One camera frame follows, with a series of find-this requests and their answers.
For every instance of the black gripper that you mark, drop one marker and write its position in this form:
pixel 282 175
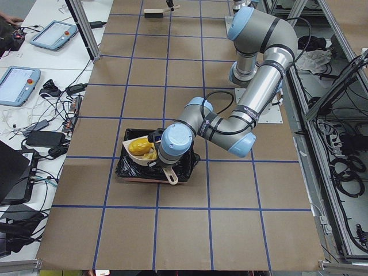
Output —
pixel 165 166
pixel 171 3

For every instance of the toy croissant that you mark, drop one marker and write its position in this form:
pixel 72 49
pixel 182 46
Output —
pixel 150 155

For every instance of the beige plastic dustpan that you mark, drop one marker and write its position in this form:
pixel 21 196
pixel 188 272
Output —
pixel 169 173

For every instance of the beige hand brush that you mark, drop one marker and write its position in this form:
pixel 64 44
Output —
pixel 159 13

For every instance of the brown toy potato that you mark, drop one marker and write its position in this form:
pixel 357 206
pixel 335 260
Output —
pixel 140 146

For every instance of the bin with black liner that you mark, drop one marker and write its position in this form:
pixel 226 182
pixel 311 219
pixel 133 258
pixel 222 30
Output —
pixel 127 169

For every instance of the far blue teach pendant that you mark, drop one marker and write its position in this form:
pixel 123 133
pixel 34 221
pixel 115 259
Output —
pixel 54 36

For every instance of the blue teach pendant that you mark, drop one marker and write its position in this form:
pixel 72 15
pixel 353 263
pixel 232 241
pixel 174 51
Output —
pixel 54 36
pixel 17 84

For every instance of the black power adapter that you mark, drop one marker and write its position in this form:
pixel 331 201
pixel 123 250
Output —
pixel 45 139

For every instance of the black laptop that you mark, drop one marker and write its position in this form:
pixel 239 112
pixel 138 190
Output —
pixel 18 171

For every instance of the white crumpled cloth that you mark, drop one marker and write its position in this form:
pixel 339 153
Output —
pixel 314 61

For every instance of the near blue teach pendant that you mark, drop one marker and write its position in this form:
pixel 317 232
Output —
pixel 17 84

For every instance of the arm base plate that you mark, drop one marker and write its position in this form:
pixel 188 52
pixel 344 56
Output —
pixel 272 113
pixel 228 22

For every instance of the aluminium frame post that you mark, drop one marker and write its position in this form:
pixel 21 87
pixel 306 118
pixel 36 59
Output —
pixel 80 18

